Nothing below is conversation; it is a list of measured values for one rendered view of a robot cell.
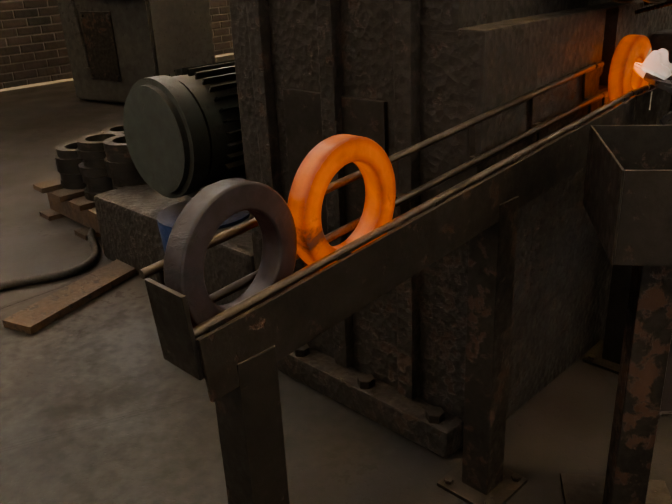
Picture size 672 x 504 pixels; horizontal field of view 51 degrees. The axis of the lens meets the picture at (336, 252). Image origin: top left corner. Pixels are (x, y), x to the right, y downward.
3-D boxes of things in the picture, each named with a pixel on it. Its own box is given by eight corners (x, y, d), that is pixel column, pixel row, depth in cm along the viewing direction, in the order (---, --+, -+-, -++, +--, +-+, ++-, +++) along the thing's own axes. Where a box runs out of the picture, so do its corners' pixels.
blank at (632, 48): (615, 123, 157) (630, 125, 154) (601, 73, 145) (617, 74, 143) (642, 71, 161) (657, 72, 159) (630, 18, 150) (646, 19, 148)
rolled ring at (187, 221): (283, 158, 84) (263, 155, 86) (163, 225, 73) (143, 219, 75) (308, 289, 93) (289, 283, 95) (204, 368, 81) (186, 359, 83)
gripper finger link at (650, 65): (639, 41, 149) (681, 57, 144) (628, 68, 152) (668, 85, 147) (633, 43, 147) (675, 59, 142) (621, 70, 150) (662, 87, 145)
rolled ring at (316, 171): (371, 285, 101) (353, 279, 103) (411, 162, 102) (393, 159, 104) (286, 259, 87) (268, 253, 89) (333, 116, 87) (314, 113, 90)
